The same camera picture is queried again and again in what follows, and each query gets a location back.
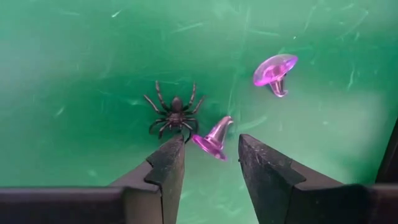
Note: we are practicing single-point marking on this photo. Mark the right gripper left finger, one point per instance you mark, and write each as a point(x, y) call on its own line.
point(161, 186)

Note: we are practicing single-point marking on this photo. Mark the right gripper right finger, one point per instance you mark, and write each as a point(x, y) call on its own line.
point(267, 186)

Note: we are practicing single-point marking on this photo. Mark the purple plastic witch hat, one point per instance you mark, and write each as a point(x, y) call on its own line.
point(214, 140)
point(273, 70)

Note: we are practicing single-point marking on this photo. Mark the black plastic spider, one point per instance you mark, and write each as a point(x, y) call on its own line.
point(175, 113)

